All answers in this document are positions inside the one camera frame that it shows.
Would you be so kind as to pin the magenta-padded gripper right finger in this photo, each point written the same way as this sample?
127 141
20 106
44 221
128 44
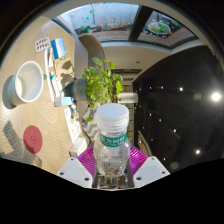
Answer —
150 171

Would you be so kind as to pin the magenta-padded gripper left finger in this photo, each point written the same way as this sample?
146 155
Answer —
75 171

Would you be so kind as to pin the clear plastic water bottle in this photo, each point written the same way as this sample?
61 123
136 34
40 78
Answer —
111 133

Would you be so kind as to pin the printed white leaflet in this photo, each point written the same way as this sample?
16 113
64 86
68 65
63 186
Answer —
72 121

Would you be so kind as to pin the flat round red coaster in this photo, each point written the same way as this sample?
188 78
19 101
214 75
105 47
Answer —
32 139

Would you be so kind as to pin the small light blue box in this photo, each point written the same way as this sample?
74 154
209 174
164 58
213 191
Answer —
63 101

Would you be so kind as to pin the white cylindrical column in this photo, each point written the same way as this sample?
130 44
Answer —
128 98

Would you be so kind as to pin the white green tube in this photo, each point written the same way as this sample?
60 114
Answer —
56 84

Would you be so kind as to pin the green potted plant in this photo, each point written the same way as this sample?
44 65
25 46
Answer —
100 83

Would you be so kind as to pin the pale green ceramic mug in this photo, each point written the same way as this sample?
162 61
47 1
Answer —
28 83

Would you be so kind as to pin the group of ceiling lights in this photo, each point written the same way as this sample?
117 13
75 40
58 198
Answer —
216 96

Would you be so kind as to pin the thin white stick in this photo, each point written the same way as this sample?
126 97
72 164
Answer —
47 75

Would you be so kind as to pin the brown cardboard piece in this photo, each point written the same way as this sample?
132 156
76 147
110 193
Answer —
64 68

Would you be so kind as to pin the blue white flat packet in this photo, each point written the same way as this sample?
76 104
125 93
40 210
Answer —
58 48

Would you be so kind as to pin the pill blister pack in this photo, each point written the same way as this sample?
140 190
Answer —
42 44

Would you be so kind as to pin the food poster on window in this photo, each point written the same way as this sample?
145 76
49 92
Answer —
160 28

